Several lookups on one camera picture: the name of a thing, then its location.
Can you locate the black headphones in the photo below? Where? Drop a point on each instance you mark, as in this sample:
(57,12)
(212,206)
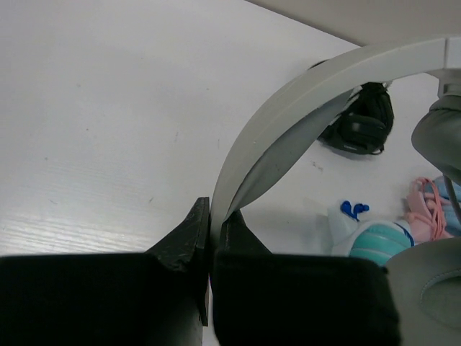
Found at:
(364,124)

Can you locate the grey white over-ear headphones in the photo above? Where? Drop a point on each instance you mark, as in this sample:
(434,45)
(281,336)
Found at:
(367,218)

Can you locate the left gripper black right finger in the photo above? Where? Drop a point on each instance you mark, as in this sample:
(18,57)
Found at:
(262,298)

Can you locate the pink blue cat-ear headphones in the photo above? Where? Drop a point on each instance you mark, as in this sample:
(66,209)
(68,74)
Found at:
(431,215)

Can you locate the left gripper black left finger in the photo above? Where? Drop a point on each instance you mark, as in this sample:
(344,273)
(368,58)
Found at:
(156,297)

